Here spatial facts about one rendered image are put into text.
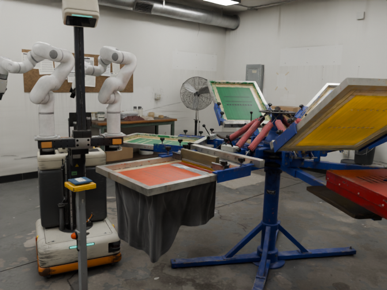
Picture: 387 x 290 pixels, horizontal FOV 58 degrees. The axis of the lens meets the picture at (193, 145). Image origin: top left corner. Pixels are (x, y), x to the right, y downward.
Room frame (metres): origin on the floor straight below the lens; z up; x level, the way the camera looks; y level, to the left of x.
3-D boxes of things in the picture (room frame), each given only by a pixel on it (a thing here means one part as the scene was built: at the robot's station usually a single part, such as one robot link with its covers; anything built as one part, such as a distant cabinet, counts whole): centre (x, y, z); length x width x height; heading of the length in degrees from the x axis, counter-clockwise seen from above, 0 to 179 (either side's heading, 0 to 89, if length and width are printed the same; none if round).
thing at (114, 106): (2.45, 0.58, 1.37); 0.13 x 0.10 x 0.16; 149
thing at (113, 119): (2.47, 0.58, 1.21); 0.16 x 0.13 x 0.15; 26
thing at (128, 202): (1.94, 0.34, 0.74); 0.45 x 0.03 x 0.43; 41
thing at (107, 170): (2.14, 0.12, 0.97); 0.79 x 0.58 x 0.04; 131
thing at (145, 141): (3.12, 0.18, 1.05); 1.08 x 0.61 x 0.23; 71
